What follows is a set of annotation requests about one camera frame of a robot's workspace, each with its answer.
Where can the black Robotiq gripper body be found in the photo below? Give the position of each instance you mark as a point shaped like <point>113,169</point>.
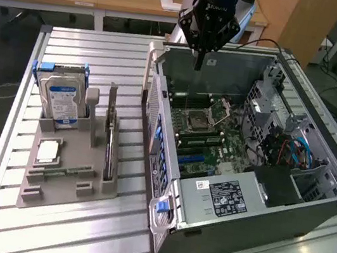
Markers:
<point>211,17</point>

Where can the green graphics card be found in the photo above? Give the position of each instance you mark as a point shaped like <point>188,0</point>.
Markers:
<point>109,143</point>

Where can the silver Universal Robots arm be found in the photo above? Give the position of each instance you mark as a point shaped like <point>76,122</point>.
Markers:
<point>185,23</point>

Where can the beige case retention bar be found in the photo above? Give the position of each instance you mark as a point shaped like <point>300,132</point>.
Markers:
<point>150,65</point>

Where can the open metal socket cover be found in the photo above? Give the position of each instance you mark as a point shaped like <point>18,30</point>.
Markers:
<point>220,110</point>

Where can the wooden cabinet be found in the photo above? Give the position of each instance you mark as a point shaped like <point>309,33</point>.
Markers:
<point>312,27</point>

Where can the metal disk bay cage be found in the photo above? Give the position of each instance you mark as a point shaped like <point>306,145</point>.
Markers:
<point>262,112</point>

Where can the CPU socket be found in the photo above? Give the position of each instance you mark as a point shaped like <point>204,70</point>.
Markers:
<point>198,120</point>

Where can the green motherboard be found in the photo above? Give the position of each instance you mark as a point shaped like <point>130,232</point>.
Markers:
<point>233,143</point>

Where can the installed RAM stick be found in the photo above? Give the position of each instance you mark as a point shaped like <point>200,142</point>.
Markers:
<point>200,139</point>

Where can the blue expansion slot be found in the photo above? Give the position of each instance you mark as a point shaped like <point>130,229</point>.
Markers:
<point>190,159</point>

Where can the hard disk in blue caddy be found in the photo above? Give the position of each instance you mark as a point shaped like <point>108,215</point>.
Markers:
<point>60,99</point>

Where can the grey power supply unit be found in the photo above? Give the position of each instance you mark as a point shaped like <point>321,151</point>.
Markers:
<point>224,196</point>

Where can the blue case latch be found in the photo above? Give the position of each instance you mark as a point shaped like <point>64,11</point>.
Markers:
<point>162,206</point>

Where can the silver CPU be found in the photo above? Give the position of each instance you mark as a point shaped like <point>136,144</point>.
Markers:
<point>47,152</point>

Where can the green RAM stick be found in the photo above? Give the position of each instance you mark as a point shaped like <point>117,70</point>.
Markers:
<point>62,171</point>

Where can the grey parts rack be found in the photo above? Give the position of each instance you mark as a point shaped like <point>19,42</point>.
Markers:
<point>76,182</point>

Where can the open black PC case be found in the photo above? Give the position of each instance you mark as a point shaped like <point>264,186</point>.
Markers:
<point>234,236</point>

